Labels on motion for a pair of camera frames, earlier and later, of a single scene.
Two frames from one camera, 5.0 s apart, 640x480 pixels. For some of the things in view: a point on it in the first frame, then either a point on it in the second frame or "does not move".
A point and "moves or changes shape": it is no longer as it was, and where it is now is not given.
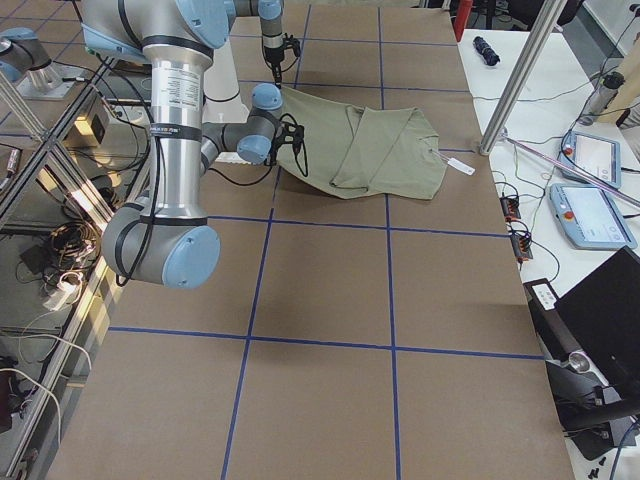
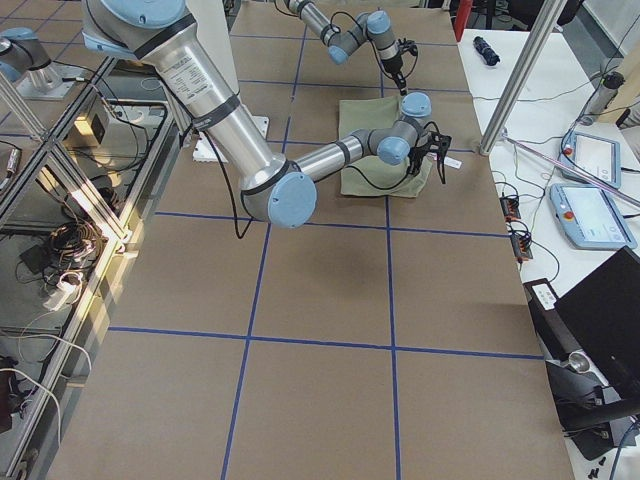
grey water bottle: (606, 91) does not move
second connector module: (522, 248) does not move
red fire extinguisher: (460, 17) does not move
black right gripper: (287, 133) → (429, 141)
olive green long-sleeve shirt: (353, 151) moves or changes shape
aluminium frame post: (544, 23) does not move
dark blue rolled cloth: (489, 56) does not move
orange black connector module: (510, 208) does not move
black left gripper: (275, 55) → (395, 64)
